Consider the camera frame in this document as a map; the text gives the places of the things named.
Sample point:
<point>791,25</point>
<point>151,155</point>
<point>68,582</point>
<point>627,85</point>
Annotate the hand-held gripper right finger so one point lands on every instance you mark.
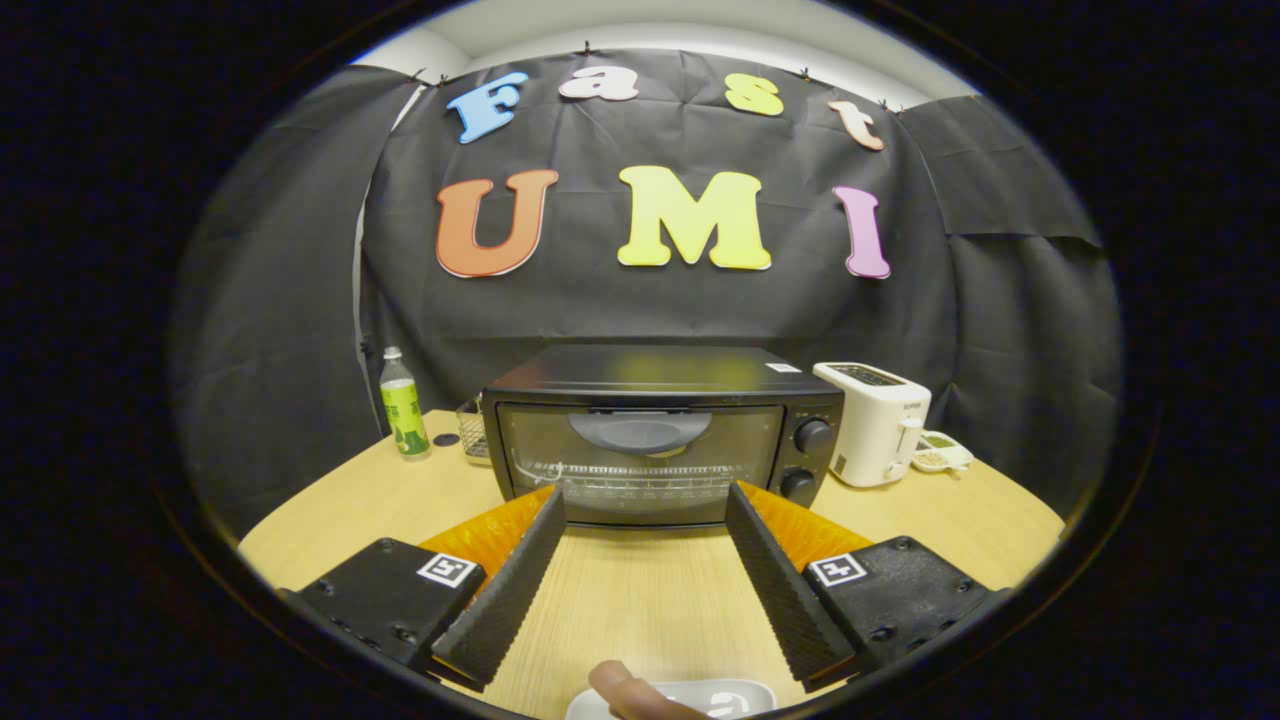
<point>785,590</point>

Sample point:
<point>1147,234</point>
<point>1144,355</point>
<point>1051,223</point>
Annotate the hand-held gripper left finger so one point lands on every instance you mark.
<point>510,590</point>

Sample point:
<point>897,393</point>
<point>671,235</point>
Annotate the black toaster oven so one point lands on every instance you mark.
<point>660,375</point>

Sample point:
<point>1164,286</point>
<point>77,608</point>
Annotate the white slot toaster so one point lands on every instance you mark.
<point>875,430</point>

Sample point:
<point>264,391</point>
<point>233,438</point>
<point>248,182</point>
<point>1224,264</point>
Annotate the white square plate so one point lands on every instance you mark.
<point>745,695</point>

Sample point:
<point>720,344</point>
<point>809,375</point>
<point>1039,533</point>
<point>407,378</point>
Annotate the green label plastic bottle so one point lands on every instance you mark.
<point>404,415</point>

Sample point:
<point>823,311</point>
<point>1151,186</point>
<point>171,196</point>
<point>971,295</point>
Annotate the small white seed dish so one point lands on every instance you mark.
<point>940,455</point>

